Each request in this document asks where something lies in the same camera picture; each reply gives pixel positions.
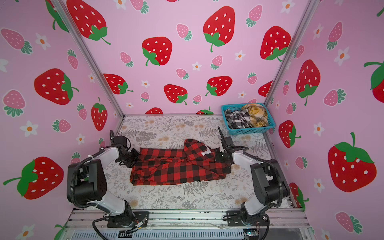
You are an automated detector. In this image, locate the red black plaid shirt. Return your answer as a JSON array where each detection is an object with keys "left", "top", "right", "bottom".
[{"left": 130, "top": 139, "right": 232, "bottom": 186}]

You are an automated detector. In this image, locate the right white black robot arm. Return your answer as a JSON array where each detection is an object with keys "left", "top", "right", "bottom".
[{"left": 216, "top": 136, "right": 290, "bottom": 225}]

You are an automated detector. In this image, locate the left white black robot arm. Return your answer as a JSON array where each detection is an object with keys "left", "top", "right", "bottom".
[{"left": 67, "top": 135, "right": 140, "bottom": 227}]

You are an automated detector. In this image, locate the black white plaid shirt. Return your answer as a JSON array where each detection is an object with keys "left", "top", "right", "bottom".
[{"left": 225, "top": 109, "right": 251, "bottom": 129}]

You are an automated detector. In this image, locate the teal plastic basket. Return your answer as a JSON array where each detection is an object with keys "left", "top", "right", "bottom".
[{"left": 221, "top": 103, "right": 276, "bottom": 135}]

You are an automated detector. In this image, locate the yellow plaid shirt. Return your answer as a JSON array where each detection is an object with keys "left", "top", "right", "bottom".
[{"left": 242, "top": 104, "right": 269, "bottom": 128}]

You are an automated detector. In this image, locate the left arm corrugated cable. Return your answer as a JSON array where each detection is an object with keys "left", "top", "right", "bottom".
[{"left": 66, "top": 146, "right": 121, "bottom": 209}]

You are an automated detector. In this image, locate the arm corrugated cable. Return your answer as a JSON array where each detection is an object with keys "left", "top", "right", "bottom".
[
  {"left": 66, "top": 146, "right": 121, "bottom": 209},
  {"left": 217, "top": 126, "right": 284, "bottom": 208}
]

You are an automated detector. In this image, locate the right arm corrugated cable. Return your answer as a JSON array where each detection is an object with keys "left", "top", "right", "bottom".
[{"left": 217, "top": 126, "right": 284, "bottom": 208}]

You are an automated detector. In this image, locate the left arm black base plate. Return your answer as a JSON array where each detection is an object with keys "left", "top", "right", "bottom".
[{"left": 107, "top": 211, "right": 150, "bottom": 228}]

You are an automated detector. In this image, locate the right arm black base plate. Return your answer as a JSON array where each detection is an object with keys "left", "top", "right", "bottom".
[{"left": 223, "top": 210, "right": 269, "bottom": 227}]

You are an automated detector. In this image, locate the aluminium rail frame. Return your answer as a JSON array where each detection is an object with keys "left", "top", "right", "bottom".
[{"left": 56, "top": 209, "right": 316, "bottom": 240}]

